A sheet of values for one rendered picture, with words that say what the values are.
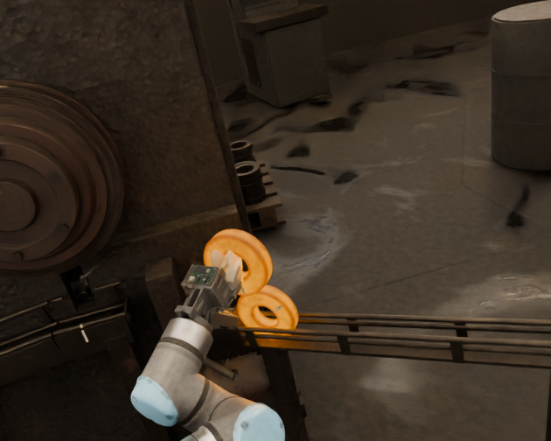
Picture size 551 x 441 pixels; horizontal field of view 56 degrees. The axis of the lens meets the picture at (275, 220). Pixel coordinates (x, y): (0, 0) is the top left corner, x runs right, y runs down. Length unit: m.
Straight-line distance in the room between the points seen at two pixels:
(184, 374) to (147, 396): 0.07
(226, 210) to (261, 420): 0.75
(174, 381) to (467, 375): 1.36
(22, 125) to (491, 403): 1.65
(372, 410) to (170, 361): 1.15
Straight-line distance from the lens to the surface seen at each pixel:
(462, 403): 1.98
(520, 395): 2.03
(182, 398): 0.93
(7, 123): 1.23
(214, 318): 1.02
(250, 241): 1.07
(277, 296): 1.23
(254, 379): 1.42
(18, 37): 1.38
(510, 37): 3.30
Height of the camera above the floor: 1.49
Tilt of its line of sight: 28 degrees down
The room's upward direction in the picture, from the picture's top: 12 degrees counter-clockwise
